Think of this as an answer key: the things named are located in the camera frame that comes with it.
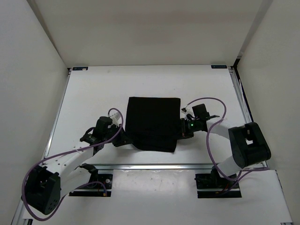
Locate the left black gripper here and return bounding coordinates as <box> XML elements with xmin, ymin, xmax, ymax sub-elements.
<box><xmin>103</xmin><ymin>123</ymin><xmax>133</xmax><ymax>147</ymax></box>

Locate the black skirt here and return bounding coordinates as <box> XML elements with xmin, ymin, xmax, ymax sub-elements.
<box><xmin>125</xmin><ymin>97</ymin><xmax>181</xmax><ymax>153</ymax></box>

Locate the blue label sticker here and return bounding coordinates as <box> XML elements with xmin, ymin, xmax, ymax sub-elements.
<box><xmin>72</xmin><ymin>67</ymin><xmax>89</xmax><ymax>71</ymax></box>
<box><xmin>211</xmin><ymin>65</ymin><xmax>227</xmax><ymax>69</ymax></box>

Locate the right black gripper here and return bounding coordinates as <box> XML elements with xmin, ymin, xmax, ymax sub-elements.
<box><xmin>173</xmin><ymin>117</ymin><xmax>200</xmax><ymax>140</ymax></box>

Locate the left blue label sticker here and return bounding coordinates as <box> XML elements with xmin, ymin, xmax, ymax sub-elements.
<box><xmin>72</xmin><ymin>67</ymin><xmax>89</xmax><ymax>71</ymax></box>

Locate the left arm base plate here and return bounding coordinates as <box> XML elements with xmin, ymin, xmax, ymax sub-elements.
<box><xmin>69</xmin><ymin>170</ymin><xmax>113</xmax><ymax>197</ymax></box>

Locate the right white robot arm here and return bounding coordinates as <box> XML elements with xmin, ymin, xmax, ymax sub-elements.
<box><xmin>180</xmin><ymin>104</ymin><xmax>271</xmax><ymax>188</ymax></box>

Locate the right blue label sticker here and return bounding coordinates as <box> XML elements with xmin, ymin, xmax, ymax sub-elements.
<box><xmin>211</xmin><ymin>65</ymin><xmax>227</xmax><ymax>69</ymax></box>

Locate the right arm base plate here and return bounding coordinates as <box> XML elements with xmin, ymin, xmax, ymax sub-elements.
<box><xmin>195</xmin><ymin>173</ymin><xmax>242</xmax><ymax>199</ymax></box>

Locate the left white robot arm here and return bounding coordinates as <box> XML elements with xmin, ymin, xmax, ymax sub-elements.
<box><xmin>22</xmin><ymin>111</ymin><xmax>131</xmax><ymax>220</ymax></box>

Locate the front aluminium rail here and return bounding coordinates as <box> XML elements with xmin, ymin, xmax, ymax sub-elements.
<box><xmin>94</xmin><ymin>164</ymin><xmax>213</xmax><ymax>170</ymax></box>

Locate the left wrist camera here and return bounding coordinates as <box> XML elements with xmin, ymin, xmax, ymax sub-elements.
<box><xmin>108</xmin><ymin>112</ymin><xmax>120</xmax><ymax>127</ymax></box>

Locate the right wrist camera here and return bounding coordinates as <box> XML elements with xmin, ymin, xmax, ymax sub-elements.
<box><xmin>181</xmin><ymin>107</ymin><xmax>195</xmax><ymax>121</ymax></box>

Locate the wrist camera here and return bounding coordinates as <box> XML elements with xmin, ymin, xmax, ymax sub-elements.
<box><xmin>108</xmin><ymin>112</ymin><xmax>120</xmax><ymax>127</ymax></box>
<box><xmin>181</xmin><ymin>107</ymin><xmax>195</xmax><ymax>121</ymax></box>

